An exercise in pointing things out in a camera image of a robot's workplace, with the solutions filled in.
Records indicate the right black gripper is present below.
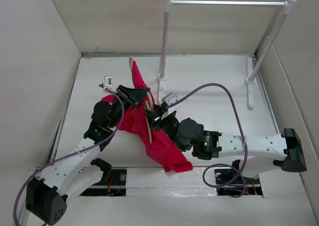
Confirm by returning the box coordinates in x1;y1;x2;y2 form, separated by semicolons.
144;102;186;152

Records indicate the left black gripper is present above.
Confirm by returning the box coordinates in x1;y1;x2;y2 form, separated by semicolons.
108;85;149;129

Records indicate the beige wooden hanger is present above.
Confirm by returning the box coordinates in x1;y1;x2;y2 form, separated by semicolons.
129;56;154;144

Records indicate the red t shirt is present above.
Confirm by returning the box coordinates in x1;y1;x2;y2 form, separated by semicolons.
103;61;194;173

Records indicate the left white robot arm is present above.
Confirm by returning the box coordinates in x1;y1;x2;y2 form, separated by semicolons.
25;85;150;226

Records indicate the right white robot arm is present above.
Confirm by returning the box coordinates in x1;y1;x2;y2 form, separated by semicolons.
144;105;307;183

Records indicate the white metal clothes rack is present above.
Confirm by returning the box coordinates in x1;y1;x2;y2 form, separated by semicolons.
157;0;298;109

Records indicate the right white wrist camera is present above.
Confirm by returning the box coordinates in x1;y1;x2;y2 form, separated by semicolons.
161;93;181;120

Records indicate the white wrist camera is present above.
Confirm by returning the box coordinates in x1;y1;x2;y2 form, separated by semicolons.
161;93;181;120
99;76;115;91

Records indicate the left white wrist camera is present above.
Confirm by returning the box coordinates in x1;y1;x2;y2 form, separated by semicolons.
99;76;115;91

